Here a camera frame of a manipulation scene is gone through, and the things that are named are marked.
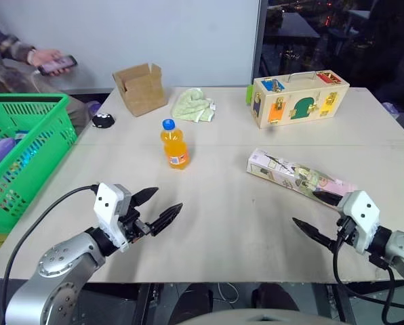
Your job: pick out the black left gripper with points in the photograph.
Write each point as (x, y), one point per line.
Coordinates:
(136, 227)

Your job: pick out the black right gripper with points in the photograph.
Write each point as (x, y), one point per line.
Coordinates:
(347, 232)

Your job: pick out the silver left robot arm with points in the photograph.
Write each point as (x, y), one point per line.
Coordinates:
(63, 267)

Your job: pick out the person's plaid sleeved forearm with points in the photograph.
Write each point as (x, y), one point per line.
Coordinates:
(5, 54)

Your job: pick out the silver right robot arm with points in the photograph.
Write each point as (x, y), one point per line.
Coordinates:
(402, 250)

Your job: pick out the green plastic basket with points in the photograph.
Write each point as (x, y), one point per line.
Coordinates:
(53, 111)

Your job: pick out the person's bare hand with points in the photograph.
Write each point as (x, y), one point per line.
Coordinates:
(46, 57)

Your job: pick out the long printed paper carton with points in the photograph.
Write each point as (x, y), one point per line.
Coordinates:
(290, 172)

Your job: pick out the orange juice bottle blue cap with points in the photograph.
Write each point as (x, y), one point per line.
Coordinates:
(175, 149)

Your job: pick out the dark rounded shape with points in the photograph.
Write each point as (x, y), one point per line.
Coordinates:
(273, 296)

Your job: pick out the black round toy with eyes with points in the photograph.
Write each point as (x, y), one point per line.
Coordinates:
(103, 121)

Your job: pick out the light green crumpled towel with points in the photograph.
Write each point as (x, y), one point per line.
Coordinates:
(192, 105)

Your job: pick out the wooden lock puzzle box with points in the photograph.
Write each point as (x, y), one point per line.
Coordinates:
(300, 101)

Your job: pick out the open brown cardboard box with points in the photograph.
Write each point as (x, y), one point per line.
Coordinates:
(144, 91)

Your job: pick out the grey robot torso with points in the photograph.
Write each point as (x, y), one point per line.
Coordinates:
(256, 318)

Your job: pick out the small purple object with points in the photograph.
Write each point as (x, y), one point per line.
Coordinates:
(391, 109)

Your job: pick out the blue snack package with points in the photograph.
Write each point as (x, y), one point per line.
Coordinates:
(25, 154)

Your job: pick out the colourful candy package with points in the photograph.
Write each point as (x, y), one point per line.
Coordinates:
(5, 193)

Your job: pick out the black smartphone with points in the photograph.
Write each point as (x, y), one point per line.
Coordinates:
(58, 64)

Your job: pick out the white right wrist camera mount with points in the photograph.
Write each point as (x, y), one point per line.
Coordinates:
(361, 216)

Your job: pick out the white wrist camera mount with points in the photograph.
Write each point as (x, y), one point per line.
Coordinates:
(361, 216)
(107, 210)

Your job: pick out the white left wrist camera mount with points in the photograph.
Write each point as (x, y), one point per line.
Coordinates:
(107, 210)

